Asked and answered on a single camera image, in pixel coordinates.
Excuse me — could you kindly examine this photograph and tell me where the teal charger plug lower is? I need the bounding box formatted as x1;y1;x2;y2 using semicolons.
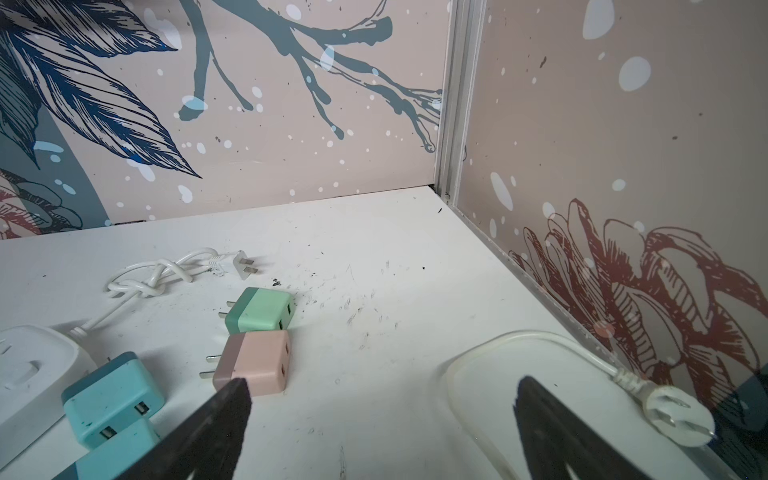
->
54;419;160;480

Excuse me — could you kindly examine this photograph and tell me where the green charger plug far right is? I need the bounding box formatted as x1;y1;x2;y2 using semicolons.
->
218;287;295;335

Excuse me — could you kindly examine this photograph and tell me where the white square power socket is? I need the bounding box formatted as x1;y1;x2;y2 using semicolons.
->
1;325;97;466

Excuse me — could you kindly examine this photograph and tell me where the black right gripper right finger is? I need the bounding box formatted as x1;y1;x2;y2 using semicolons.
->
514;376;648;480

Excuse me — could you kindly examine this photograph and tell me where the pink USB charger plug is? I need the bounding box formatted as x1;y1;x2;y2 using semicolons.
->
199;330;292;397

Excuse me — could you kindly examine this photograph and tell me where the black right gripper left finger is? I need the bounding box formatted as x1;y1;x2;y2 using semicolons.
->
119;378;252;479

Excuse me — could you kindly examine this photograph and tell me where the teal charger plug upper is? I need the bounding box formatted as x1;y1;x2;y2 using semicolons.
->
61;351;166;450

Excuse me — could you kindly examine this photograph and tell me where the white square socket cable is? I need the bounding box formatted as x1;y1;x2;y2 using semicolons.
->
68;247;260;337

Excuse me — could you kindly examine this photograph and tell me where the teal charger plug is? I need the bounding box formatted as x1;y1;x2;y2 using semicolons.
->
61;351;166;450
54;419;160;480

